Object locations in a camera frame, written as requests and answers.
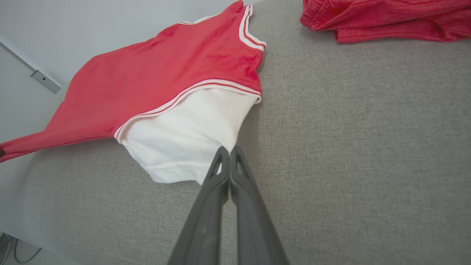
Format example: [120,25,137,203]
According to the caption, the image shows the red shorts with white stripe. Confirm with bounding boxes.
[300,0,471,44]

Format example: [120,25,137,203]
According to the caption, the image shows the grey metal bar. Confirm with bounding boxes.
[0,40,62,95]

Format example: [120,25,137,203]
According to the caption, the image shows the red and white jersey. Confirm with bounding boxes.
[0,0,267,185]

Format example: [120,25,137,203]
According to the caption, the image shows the grey fabric sofa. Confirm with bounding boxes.
[0,0,471,265]

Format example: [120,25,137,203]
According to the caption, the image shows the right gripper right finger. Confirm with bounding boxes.
[230,145,290,265]

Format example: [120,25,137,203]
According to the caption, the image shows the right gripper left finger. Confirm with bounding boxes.
[167,146,231,265]

